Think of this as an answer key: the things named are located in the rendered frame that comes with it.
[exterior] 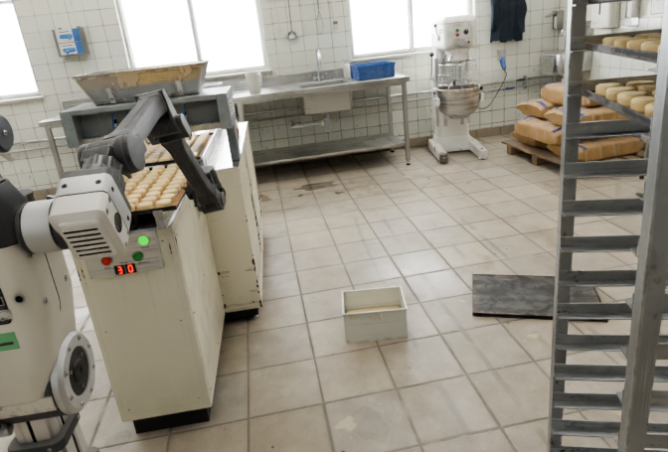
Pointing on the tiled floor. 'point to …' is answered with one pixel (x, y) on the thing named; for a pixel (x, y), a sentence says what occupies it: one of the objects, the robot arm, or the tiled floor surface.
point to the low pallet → (552, 153)
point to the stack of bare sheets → (522, 296)
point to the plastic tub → (375, 314)
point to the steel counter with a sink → (308, 94)
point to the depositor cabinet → (238, 230)
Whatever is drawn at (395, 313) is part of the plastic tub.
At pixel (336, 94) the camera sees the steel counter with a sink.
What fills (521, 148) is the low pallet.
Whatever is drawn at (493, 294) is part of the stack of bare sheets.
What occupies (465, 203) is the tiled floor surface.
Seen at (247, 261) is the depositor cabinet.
